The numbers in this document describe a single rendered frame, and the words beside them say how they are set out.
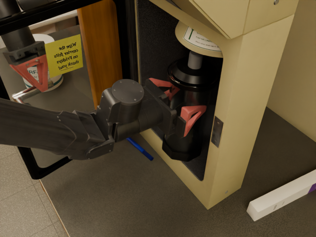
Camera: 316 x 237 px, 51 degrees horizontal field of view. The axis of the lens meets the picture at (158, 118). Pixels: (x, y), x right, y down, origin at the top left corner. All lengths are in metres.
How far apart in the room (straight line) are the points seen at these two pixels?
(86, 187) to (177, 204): 0.23
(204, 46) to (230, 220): 0.42
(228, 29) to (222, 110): 0.18
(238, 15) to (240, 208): 0.51
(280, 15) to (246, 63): 0.08
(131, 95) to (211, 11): 0.22
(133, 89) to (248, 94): 0.20
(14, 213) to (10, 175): 0.28
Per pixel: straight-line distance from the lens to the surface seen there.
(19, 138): 0.51
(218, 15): 0.43
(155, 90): 0.68
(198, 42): 0.61
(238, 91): 0.56
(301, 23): 0.97
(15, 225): 2.01
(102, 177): 0.88
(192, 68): 0.67
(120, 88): 0.57
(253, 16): 0.48
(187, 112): 0.63
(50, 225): 1.95
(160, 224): 0.80
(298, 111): 1.08
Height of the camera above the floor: 1.65
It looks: 44 degrees down
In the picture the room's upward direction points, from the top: straight up
